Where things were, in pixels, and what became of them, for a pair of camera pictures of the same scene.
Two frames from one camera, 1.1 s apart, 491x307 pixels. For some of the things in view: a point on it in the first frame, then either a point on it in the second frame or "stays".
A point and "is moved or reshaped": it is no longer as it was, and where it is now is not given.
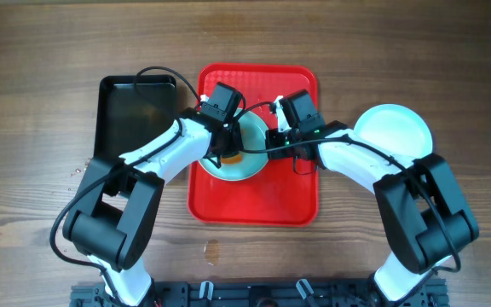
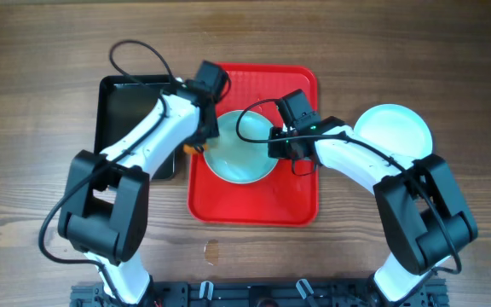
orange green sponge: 231,160 is moved or reshaped
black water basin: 133,112 stays
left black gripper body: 232,142 → 205,133
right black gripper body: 283,144 stays
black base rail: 257,294 stays
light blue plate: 396,130 stays
